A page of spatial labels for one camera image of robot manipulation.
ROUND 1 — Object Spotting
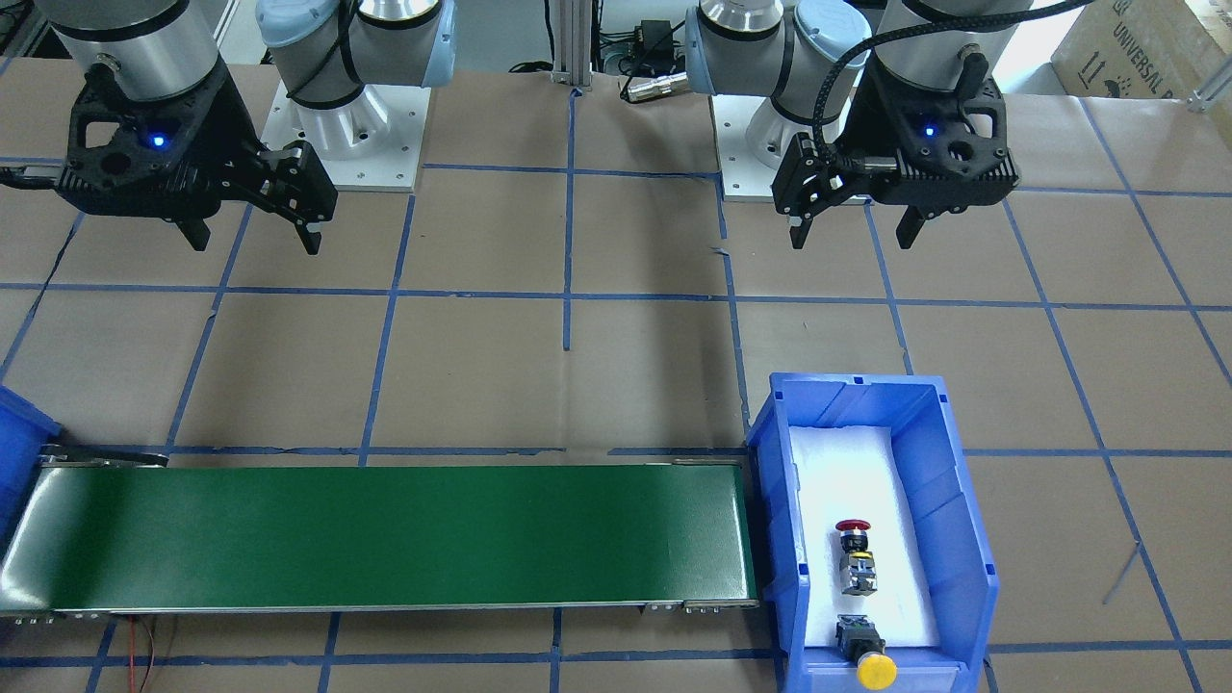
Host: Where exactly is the white foam pad bin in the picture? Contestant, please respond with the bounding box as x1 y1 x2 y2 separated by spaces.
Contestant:
788 425 940 649

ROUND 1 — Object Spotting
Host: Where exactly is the green conveyor belt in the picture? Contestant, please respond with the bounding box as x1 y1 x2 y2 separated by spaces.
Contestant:
2 462 756 617

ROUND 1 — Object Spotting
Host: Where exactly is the silver metal connector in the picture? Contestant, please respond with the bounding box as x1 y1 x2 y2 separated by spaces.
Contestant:
621 73 692 104

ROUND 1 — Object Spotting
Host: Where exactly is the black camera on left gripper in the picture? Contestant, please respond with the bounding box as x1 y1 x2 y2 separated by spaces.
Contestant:
771 132 870 219

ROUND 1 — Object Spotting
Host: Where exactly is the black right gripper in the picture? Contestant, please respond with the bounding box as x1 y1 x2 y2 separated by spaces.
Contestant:
55 59 322 256

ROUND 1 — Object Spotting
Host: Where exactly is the blue bin beside left arm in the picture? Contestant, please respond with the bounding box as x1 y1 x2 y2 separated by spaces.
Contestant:
747 372 999 692

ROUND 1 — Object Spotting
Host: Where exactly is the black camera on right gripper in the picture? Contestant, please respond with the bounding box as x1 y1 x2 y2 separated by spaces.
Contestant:
254 138 338 224

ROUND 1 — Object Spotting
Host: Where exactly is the red wire under conveyor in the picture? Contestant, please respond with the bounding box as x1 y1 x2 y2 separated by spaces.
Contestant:
124 617 156 693

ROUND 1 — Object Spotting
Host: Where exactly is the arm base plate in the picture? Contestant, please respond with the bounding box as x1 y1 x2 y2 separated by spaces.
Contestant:
261 84 434 194
711 95 812 203

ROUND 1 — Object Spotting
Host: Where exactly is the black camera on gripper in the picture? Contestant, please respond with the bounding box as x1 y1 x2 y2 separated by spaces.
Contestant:
254 138 338 224
771 132 870 219

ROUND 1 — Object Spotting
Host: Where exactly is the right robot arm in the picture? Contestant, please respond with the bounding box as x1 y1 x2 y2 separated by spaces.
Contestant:
2 1 456 255

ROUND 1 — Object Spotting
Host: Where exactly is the braided black cable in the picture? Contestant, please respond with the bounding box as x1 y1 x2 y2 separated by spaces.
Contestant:
811 0 1098 155

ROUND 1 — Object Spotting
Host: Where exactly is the cardboard box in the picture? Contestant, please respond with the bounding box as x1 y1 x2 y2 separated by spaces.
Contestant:
1051 1 1231 97

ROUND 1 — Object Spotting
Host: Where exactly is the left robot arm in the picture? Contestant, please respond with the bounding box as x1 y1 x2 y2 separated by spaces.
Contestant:
683 1 1080 249

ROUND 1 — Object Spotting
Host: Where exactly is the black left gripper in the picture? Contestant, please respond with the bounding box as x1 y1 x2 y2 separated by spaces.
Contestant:
788 53 1019 249

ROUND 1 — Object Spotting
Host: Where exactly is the red emergency stop button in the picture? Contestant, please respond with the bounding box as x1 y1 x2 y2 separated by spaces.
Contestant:
835 519 878 597

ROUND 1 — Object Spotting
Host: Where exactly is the blue bin beside right arm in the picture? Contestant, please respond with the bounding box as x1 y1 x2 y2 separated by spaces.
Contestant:
1 386 62 552

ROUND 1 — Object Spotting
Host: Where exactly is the black power adapter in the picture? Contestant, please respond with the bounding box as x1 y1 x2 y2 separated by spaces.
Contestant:
632 18 675 62

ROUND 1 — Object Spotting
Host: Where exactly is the yellow push button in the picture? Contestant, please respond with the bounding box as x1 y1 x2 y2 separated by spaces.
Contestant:
835 614 898 691

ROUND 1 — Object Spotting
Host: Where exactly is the aluminium frame post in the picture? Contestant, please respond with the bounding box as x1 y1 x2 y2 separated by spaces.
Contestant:
545 1 600 92

